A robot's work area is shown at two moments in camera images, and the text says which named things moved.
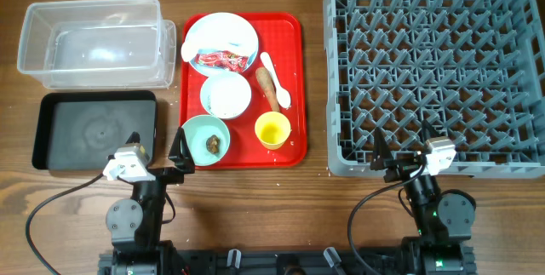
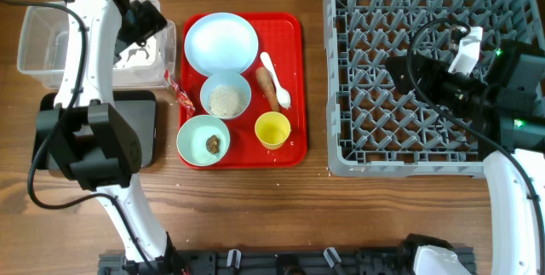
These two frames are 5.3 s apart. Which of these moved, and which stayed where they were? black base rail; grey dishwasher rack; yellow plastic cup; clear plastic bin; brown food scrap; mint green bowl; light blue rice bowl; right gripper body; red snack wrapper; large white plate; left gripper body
Moved: red snack wrapper; left gripper body; right gripper body
Stayed: large white plate; mint green bowl; yellow plastic cup; grey dishwasher rack; light blue rice bowl; clear plastic bin; brown food scrap; black base rail
